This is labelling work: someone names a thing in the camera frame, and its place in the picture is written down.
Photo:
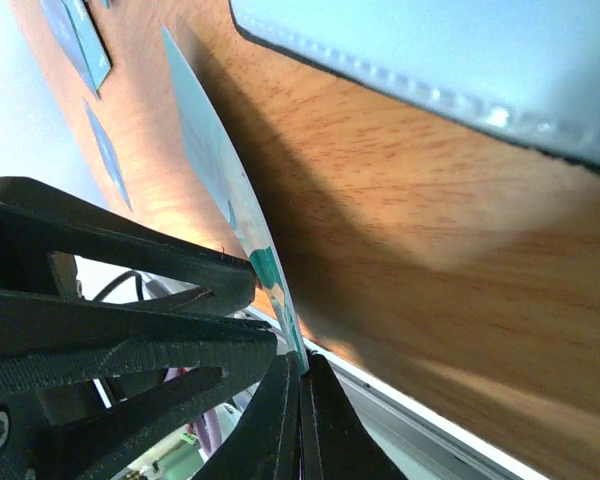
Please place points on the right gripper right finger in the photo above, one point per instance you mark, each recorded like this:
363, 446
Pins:
334, 444

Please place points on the blue card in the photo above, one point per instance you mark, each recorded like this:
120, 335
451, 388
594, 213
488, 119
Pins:
74, 30
108, 155

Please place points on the black leather card holder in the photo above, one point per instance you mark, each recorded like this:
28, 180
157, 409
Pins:
524, 72

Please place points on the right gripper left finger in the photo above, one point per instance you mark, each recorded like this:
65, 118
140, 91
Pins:
264, 444

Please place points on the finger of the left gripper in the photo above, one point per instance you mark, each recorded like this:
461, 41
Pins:
220, 356
38, 221

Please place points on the aluminium rail frame front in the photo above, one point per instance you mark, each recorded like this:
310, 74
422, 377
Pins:
422, 444

